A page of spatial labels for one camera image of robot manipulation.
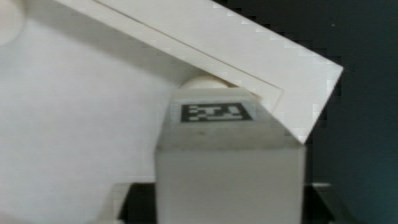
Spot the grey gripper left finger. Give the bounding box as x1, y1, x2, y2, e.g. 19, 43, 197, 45
103, 182, 156, 224

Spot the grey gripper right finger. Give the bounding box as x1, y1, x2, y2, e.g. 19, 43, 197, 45
304, 183, 350, 224

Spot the white leg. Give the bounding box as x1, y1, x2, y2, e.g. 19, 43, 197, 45
154, 75, 305, 224

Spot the white square table top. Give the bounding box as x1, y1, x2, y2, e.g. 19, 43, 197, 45
0, 0, 343, 224

